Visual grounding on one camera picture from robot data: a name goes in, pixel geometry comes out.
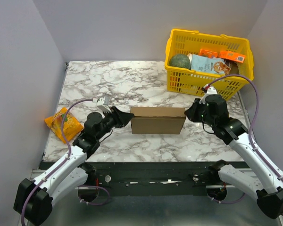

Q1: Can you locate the yellow plastic basket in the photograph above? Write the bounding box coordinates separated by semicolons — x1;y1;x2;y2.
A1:
165;29;254;100

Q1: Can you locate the green round melon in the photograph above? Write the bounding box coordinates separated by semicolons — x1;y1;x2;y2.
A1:
168;54;191;70

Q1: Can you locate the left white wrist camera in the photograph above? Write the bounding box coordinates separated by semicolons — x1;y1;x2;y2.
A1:
92;96;111;113

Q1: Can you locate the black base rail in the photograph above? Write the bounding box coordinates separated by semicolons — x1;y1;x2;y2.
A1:
78;161;226;201

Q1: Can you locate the brown cardboard box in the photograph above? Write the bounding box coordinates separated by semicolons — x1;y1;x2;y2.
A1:
130;107;186;135

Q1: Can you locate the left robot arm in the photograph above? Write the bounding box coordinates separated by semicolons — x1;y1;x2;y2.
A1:
13;106;134;226

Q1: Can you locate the orange snack box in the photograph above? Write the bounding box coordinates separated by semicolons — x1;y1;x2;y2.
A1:
199;49;218;58

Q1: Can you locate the light blue chips bag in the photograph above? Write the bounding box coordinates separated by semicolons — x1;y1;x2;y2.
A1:
191;54;229;74

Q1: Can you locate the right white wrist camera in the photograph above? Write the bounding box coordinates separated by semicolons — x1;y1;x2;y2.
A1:
202;85;217;95

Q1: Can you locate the orange juice carton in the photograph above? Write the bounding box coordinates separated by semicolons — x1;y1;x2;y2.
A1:
218;50;246;63

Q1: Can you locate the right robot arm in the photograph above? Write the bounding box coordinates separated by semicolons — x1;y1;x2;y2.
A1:
184;94;283;219

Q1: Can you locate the orange candy bag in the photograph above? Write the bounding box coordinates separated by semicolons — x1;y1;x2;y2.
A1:
44;107;83;144

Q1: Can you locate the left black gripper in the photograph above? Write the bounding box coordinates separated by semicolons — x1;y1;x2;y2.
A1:
97;106;134;140

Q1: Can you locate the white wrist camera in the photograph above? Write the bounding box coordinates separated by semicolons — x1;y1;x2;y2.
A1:
92;96;111;113
202;85;217;95

